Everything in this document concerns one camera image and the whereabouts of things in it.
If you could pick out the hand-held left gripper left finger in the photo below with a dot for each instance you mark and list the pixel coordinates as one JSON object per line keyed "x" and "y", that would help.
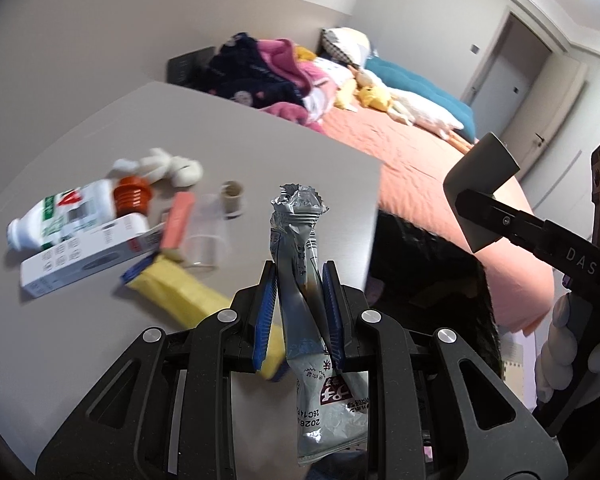
{"x": 264, "y": 320}

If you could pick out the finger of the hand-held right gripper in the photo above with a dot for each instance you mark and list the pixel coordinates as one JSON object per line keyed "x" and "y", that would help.
{"x": 505, "y": 220}

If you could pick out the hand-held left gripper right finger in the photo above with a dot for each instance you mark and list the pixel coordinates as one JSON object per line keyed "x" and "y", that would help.
{"x": 332, "y": 320}

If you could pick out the silver foil sachet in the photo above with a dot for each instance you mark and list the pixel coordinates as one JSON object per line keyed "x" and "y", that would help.
{"x": 300, "y": 240}

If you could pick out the yellow snack packet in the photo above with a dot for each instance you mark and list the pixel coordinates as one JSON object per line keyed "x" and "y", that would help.
{"x": 180, "y": 290}

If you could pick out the black trash bag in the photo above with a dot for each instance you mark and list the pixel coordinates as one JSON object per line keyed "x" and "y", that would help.
{"x": 430, "y": 270}

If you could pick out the clear plastic cup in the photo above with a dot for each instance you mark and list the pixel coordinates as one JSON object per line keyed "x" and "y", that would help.
{"x": 202, "y": 252}

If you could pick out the small cardboard tube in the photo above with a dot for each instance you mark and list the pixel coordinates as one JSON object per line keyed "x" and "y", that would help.
{"x": 231, "y": 200}

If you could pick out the salmon pink small box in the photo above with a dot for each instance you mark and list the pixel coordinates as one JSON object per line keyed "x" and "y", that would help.
{"x": 177, "y": 225}

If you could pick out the white twisted plastic piece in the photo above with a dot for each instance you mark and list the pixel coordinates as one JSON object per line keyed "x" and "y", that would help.
{"x": 180, "y": 170}

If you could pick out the orange threaded cap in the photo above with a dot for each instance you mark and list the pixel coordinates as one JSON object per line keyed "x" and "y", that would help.
{"x": 132, "y": 197}

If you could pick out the white cardboard box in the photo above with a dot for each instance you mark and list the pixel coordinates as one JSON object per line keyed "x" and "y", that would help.
{"x": 80, "y": 260}

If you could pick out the white bottle green red label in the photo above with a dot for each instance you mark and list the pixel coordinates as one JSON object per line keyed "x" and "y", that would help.
{"x": 65, "y": 210}

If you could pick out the person's right hand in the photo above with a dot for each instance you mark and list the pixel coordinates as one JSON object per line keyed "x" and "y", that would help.
{"x": 555, "y": 360}

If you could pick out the bed with orange bedspread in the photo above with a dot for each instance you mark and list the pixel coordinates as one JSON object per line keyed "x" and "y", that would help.
{"x": 420, "y": 160}

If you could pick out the white goose plush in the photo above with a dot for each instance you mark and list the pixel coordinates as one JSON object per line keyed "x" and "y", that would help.
{"x": 425, "y": 110}

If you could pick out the teal pillow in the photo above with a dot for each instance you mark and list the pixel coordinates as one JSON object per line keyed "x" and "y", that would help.
{"x": 415, "y": 82}

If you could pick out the yellow duck plush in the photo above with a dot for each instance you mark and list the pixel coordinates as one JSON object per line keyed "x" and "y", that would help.
{"x": 375, "y": 97}

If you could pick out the pale yellow plush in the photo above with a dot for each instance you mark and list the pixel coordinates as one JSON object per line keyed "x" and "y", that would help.
{"x": 345, "y": 95}

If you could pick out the checkered pillow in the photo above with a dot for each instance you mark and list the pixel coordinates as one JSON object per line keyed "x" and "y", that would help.
{"x": 345, "y": 42}

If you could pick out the navy printed blanket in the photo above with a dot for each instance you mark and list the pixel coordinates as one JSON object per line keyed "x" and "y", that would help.
{"x": 240, "y": 70}

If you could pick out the pink fleece blanket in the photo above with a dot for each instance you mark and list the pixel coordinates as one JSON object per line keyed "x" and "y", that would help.
{"x": 280, "y": 55}

